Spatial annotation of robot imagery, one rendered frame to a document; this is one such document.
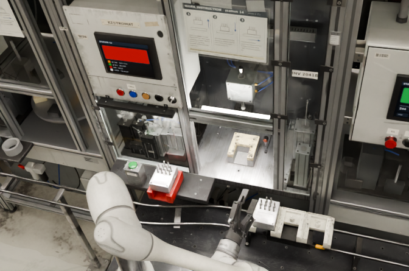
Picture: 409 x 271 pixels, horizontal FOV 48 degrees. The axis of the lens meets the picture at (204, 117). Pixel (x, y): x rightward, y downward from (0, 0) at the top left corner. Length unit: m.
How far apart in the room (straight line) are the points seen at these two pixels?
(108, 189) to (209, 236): 0.93
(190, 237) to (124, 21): 1.15
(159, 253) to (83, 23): 0.91
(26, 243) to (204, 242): 1.53
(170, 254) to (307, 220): 0.77
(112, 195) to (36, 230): 2.02
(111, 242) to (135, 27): 0.78
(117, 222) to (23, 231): 2.14
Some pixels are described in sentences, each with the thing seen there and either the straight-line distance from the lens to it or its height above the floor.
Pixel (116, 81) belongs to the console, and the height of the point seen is 1.48.
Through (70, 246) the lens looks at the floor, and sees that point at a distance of 3.35.
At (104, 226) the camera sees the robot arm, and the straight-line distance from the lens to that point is 1.45.
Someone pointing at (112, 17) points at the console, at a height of 1.80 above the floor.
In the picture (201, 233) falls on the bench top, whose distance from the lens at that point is 2.38.
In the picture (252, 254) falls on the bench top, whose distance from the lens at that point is 2.31.
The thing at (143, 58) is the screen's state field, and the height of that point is 1.65.
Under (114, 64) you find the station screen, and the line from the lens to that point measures 1.90.
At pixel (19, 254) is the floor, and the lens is 3.47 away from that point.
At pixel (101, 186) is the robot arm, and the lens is 1.57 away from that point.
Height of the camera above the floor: 2.72
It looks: 45 degrees down
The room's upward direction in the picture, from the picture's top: 8 degrees counter-clockwise
